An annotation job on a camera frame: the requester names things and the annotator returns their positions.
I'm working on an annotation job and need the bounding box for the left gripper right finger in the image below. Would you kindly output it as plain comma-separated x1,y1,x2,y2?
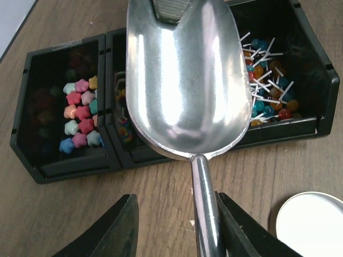
215,192,300,257

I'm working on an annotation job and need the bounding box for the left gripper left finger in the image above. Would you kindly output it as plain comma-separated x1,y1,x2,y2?
54,194,139,257

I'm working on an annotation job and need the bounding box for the black three-compartment candy bin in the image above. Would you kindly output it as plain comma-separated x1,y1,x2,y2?
9,0,341,185

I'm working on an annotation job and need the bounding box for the metal scoop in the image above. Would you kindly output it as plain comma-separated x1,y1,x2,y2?
126,1,252,256

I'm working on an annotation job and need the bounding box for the white round lid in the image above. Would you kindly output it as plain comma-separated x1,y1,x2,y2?
275,191,342,256

